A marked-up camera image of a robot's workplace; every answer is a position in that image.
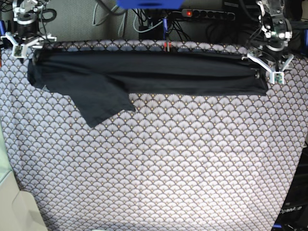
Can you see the blue plastic mount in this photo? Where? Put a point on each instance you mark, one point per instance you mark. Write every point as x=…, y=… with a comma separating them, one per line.
x=150, y=4

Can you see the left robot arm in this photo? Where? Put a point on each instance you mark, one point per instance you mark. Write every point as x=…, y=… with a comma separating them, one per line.
x=273, y=27

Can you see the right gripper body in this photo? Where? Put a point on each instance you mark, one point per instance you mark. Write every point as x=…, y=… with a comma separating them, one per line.
x=27, y=38

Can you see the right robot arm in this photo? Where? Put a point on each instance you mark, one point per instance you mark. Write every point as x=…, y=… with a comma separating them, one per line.
x=31, y=17

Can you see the white power strip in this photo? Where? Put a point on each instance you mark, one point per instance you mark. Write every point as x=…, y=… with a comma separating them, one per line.
x=208, y=14

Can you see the black OpenArm case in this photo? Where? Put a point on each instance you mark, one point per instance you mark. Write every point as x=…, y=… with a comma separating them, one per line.
x=293, y=215

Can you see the red table clamp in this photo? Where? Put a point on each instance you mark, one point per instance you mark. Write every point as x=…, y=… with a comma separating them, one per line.
x=167, y=46

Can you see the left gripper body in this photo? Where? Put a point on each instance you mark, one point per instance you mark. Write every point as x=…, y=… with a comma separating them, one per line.
x=273, y=53

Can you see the beige cabinet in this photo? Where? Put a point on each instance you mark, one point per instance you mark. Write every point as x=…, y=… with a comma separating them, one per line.
x=18, y=209

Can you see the fan patterned tablecloth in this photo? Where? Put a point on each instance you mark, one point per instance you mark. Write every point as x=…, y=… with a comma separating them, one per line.
x=177, y=163

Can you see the dark navy T-shirt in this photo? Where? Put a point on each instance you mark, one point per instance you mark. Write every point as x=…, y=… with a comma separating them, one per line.
x=99, y=82

